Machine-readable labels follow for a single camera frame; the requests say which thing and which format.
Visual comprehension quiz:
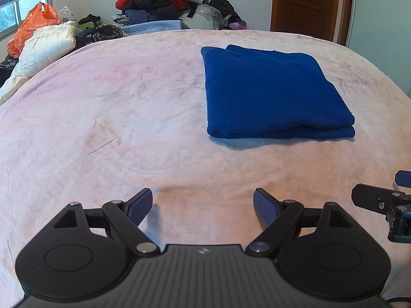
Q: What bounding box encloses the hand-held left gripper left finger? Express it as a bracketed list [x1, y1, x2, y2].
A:
[53, 188, 160, 257]

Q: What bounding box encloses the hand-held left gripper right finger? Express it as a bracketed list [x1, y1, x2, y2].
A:
[246, 188, 352, 258]

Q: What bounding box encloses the blue beaded sweater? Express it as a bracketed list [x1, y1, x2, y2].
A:
[201, 44, 356, 140]

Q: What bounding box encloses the pink bed blanket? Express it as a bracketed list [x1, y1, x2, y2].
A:
[0, 29, 411, 308]

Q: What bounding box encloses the white wardrobe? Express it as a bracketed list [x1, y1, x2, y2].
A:
[345, 0, 411, 98]

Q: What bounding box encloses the dark patterned garment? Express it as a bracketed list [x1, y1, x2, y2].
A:
[75, 23, 124, 47]

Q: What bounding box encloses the light blue fleece blanket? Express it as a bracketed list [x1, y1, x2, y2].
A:
[121, 20, 190, 37]

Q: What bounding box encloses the green plastic item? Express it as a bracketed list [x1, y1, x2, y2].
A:
[78, 13, 101, 33]

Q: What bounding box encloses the black lace garment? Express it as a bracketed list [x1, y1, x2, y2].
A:
[0, 54, 21, 85]

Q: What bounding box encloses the clear plastic bag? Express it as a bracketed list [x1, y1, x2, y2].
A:
[189, 4, 225, 30]

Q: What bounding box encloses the brown wooden door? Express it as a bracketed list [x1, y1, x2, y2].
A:
[270, 0, 354, 46]

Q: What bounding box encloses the grey floral pillow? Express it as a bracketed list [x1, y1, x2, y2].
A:
[58, 6, 78, 23]

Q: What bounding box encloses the orange plastic bag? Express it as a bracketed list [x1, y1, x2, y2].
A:
[7, 2, 61, 59]

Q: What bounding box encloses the window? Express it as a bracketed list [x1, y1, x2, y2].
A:
[0, 0, 53, 41]

